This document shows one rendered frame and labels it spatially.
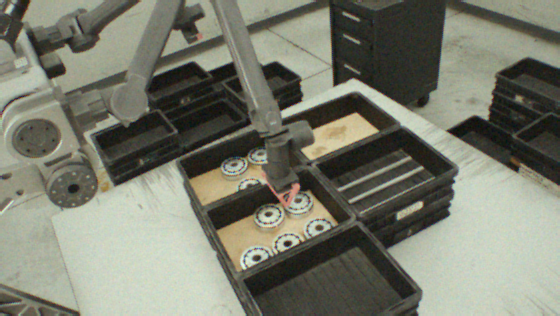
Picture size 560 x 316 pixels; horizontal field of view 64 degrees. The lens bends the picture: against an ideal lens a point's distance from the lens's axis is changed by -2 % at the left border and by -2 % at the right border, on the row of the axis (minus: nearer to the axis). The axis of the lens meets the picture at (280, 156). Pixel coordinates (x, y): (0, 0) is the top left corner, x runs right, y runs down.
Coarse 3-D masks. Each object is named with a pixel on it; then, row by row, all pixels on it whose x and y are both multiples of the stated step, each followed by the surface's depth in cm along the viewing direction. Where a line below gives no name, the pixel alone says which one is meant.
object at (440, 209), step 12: (432, 204) 151; (444, 204) 155; (420, 216) 152; (432, 216) 156; (444, 216) 160; (396, 228) 148; (408, 228) 152; (420, 228) 157; (384, 240) 149; (396, 240) 153
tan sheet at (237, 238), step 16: (320, 208) 154; (240, 224) 152; (288, 224) 150; (304, 224) 149; (336, 224) 148; (224, 240) 148; (240, 240) 147; (256, 240) 146; (272, 240) 146; (240, 256) 142
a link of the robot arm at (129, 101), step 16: (160, 0) 104; (176, 0) 105; (160, 16) 104; (176, 16) 106; (144, 32) 103; (160, 32) 103; (144, 48) 102; (160, 48) 103; (144, 64) 102; (128, 80) 98; (144, 80) 99; (112, 96) 97; (128, 96) 98; (144, 96) 99; (128, 112) 98
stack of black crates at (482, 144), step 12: (468, 120) 257; (480, 120) 256; (456, 132) 256; (468, 132) 263; (480, 132) 260; (492, 132) 253; (504, 132) 245; (468, 144) 256; (480, 144) 255; (492, 144) 253; (504, 144) 249; (492, 156) 246; (504, 156) 245
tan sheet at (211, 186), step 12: (252, 168) 174; (192, 180) 173; (204, 180) 172; (216, 180) 171; (228, 180) 170; (240, 180) 169; (204, 192) 167; (216, 192) 166; (228, 192) 165; (204, 204) 162
